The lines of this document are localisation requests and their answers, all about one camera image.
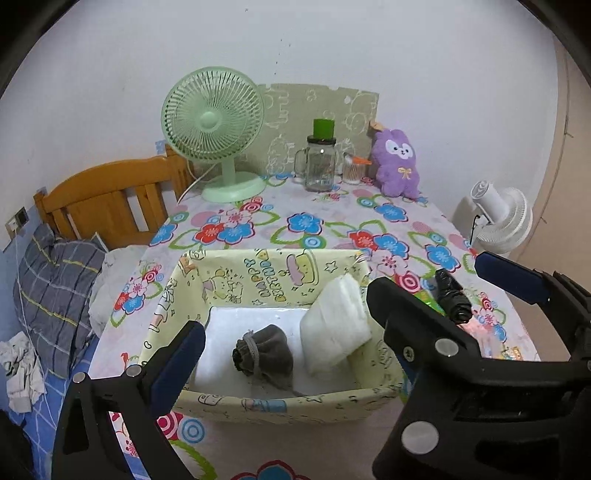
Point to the wooden bed headboard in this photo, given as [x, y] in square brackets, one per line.
[120, 201]

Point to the purple plush bunny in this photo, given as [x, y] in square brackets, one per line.
[396, 162]

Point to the green cup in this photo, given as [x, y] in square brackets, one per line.
[323, 129]

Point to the green packet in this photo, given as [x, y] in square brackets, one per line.
[428, 299]

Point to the grey rolled sock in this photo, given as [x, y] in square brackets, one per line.
[265, 356]

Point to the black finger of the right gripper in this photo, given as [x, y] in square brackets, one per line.
[472, 417]

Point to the wall socket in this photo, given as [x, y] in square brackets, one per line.
[17, 222]

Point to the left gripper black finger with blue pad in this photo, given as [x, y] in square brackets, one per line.
[86, 446]

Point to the glass mason jar mug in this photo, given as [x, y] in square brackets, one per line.
[315, 164]

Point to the green desk fan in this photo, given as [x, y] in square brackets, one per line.
[212, 115]

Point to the small toothpick jar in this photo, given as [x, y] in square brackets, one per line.
[353, 168]

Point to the black small object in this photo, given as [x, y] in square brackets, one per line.
[451, 298]

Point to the crumpled white cloth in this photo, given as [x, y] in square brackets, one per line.
[24, 377]

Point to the yellow fabric storage box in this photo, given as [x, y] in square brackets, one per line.
[230, 292]

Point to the white standing fan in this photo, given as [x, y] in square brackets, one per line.
[503, 220]

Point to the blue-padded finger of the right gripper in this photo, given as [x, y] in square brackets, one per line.
[521, 276]

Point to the floral tablecloth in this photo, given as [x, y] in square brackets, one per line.
[405, 241]

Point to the grey plaid pillow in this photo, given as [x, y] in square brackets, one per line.
[52, 295]

